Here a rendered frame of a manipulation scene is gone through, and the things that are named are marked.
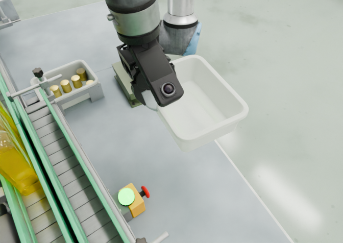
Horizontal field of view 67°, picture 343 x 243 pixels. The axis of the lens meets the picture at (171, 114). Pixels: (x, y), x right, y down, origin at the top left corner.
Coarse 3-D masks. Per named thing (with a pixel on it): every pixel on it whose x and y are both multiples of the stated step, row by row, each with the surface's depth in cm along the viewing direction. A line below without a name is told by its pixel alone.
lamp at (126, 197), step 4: (124, 188) 72; (128, 188) 72; (120, 192) 71; (124, 192) 71; (128, 192) 71; (132, 192) 71; (120, 196) 70; (124, 196) 70; (128, 196) 70; (132, 196) 71; (120, 200) 70; (124, 200) 70; (128, 200) 70; (132, 200) 71; (124, 204) 70; (128, 204) 71
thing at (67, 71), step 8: (72, 64) 108; (80, 64) 109; (48, 72) 104; (56, 72) 105; (64, 72) 107; (72, 72) 110; (88, 72) 106; (32, 80) 101; (56, 80) 107; (88, 80) 111; (96, 80) 101; (40, 88) 105; (72, 88) 108; (80, 88) 98; (40, 96) 95; (64, 96) 95
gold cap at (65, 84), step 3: (63, 81) 104; (66, 81) 104; (60, 84) 103; (63, 84) 103; (66, 84) 103; (69, 84) 105; (63, 87) 104; (66, 87) 104; (69, 87) 105; (63, 90) 106; (66, 90) 105; (69, 90) 106
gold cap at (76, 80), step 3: (75, 75) 107; (72, 78) 105; (75, 78) 105; (78, 78) 105; (72, 81) 105; (75, 81) 105; (78, 81) 105; (75, 84) 106; (78, 84) 106; (81, 84) 108; (75, 87) 107; (78, 87) 107
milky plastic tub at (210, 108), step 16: (176, 64) 64; (192, 64) 67; (208, 64) 63; (192, 80) 70; (208, 80) 64; (224, 80) 60; (192, 96) 66; (208, 96) 66; (224, 96) 60; (160, 112) 54; (176, 112) 63; (192, 112) 63; (208, 112) 63; (224, 112) 62; (240, 112) 56; (176, 128) 51; (192, 128) 60; (208, 128) 51; (224, 128) 55; (192, 144) 54
